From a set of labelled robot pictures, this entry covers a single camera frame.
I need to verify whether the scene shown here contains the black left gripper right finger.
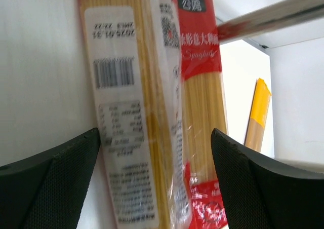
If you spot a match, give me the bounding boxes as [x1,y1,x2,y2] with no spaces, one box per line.
[211,129,323,228]

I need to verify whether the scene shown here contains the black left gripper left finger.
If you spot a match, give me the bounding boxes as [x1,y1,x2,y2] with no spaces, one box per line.
[1,128,100,228]

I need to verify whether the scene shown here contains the red pasta bag on shelf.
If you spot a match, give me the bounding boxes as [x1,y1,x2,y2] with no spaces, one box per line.
[174,0,227,228]

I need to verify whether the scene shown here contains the yellow pasta bag upper right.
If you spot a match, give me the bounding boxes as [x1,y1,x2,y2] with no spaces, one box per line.
[244,78,272,152]

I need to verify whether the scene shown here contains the red pasta bag label side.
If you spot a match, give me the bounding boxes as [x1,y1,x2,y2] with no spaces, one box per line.
[79,0,192,228]

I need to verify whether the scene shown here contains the white two-tier shelf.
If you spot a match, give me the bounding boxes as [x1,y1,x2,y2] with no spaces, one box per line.
[216,0,324,46]

